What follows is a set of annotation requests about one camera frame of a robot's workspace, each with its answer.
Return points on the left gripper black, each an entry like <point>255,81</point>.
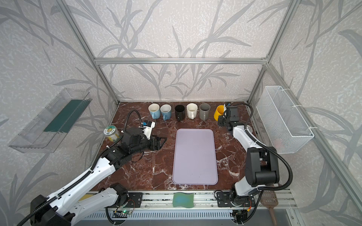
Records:
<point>152,142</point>

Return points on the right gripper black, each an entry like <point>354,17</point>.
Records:
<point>223,121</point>

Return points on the yellow mug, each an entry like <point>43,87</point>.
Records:
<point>219,112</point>

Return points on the grey mug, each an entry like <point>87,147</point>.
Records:
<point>204,109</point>

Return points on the blue patterned mug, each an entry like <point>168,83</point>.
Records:
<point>166,111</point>

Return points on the light blue mug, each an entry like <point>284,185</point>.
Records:
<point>154,110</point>

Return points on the black mug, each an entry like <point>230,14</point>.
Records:
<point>180,113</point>

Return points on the white upside-down mug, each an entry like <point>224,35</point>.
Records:
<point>192,110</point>

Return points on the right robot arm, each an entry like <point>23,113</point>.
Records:
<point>262,162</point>

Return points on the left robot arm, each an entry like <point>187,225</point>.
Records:
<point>64,208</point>

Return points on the lilac tray mat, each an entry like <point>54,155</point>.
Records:
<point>195,158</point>

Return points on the green sponge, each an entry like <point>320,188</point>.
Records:
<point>185,200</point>

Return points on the left circuit board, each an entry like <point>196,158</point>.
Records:
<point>122,214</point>

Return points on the circuit board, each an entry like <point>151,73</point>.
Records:
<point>239,217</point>
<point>122,214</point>

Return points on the right circuit board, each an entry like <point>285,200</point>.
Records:
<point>239,217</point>

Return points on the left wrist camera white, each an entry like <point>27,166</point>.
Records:
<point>147,127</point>

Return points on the white wire basket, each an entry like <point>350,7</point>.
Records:
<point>286,128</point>

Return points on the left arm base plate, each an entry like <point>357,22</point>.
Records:
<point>134,200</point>

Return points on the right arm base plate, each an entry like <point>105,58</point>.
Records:
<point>224,200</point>

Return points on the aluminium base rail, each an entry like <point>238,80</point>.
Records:
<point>200,204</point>

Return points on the clear plastic wall shelf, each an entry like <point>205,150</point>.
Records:
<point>49,128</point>

